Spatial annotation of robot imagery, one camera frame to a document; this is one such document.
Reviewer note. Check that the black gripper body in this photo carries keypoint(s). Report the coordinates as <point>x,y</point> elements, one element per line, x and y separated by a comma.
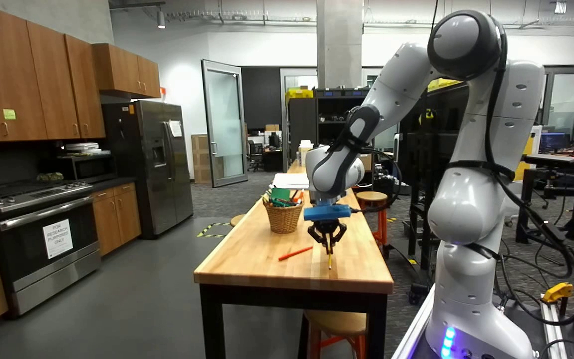
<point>328,232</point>

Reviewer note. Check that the yellow pencil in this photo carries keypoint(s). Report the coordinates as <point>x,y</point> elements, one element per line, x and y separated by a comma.
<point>330,264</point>

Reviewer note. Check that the orange-red pen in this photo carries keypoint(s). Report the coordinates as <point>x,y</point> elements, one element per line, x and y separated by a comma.
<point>298,252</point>

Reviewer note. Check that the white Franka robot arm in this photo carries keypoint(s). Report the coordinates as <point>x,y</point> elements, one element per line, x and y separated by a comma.
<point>467,200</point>

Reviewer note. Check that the aluminium robot base platform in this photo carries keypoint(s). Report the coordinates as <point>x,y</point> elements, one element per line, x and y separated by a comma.
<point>411,332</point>

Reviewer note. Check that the wicker basket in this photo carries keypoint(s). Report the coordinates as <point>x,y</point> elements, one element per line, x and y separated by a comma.
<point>284,218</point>

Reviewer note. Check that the round wooden stool red legs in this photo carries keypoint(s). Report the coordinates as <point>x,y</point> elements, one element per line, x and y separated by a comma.
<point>373,196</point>
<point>337,324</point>

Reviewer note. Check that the green paper packets bundle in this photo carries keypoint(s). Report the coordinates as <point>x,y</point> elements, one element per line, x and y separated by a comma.
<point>280,196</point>

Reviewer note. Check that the wooden table black legs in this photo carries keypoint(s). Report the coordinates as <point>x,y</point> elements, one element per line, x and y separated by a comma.
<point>268,260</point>

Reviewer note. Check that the white paper stack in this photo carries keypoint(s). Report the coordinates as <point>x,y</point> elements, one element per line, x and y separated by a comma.
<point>290,180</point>

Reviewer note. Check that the stainless steel refrigerator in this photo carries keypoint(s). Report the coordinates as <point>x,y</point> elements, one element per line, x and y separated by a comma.
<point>154,172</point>

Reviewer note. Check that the white paper on refrigerator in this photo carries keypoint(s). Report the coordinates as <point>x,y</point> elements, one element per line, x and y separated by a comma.
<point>176,128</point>

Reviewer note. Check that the yellow plastic case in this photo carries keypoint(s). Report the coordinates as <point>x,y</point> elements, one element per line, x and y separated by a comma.
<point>443,84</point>

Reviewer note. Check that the concrete column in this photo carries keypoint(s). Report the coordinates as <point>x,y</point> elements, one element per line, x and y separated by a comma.
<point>339,40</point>

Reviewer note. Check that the brown base cabinet by refrigerator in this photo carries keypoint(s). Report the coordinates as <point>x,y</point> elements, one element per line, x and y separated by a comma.
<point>118,216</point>

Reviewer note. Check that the yellow clamp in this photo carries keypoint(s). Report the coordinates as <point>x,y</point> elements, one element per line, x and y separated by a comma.
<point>557,292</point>

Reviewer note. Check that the black work desk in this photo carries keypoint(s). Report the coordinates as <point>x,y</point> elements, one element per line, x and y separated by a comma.
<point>567,182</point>

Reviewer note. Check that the microwave oven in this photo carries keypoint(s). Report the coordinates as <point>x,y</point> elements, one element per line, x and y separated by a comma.
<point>84,164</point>

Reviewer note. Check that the brown cabinet above refrigerator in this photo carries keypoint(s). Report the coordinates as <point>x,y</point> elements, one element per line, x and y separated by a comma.
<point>124,70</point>

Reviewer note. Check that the white notice on oven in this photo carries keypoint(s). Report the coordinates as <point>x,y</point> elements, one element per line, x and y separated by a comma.
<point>56,238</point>

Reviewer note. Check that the stainless steel oven range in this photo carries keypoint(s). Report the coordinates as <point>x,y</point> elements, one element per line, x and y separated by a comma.
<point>41,266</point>

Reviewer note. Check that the green sticky note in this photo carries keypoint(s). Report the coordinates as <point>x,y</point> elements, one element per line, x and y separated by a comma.
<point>9,114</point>

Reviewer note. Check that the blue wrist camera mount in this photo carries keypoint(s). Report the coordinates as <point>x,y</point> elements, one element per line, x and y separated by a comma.
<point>328,212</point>

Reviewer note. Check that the glass door grey frame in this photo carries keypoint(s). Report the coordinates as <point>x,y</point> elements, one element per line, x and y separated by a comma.
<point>224,122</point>

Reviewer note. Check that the long brown wall cabinets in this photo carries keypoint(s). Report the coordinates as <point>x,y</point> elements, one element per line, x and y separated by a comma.
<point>29,80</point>

